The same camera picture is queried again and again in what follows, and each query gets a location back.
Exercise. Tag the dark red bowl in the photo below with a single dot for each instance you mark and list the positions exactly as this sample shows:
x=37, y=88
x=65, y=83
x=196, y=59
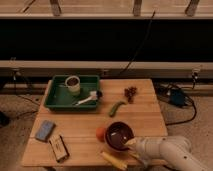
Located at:
x=117, y=134

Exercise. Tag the green cucumber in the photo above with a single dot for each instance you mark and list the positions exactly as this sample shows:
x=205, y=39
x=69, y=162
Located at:
x=115, y=107

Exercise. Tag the grey cloth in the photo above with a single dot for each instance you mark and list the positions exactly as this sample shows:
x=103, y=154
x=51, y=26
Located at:
x=137, y=157

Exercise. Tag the blue sponge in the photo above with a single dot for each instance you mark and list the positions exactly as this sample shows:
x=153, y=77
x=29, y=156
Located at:
x=44, y=130

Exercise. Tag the white dish brush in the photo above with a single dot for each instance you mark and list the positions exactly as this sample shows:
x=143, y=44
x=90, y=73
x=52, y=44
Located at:
x=94, y=95

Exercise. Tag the dark red grapes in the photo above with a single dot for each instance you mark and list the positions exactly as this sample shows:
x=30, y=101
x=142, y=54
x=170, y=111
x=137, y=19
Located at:
x=129, y=93

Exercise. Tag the wooden table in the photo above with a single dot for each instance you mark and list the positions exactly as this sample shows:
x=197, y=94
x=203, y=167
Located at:
x=79, y=129

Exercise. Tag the white cup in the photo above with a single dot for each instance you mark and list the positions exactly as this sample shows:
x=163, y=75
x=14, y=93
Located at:
x=73, y=85

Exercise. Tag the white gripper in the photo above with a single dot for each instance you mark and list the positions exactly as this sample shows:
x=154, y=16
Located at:
x=135, y=145

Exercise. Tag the black power adapter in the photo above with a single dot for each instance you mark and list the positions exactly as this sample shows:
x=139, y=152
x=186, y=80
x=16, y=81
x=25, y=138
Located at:
x=177, y=97

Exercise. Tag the orange fruit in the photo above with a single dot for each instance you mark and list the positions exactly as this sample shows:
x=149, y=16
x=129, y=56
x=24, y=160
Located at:
x=100, y=133

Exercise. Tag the green plastic tray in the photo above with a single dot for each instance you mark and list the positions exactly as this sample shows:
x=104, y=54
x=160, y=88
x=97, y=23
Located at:
x=59, y=98

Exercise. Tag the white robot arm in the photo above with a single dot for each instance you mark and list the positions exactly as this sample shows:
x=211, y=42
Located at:
x=175, y=150

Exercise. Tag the brown rectangular box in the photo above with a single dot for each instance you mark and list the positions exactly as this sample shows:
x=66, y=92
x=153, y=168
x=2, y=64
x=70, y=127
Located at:
x=59, y=149

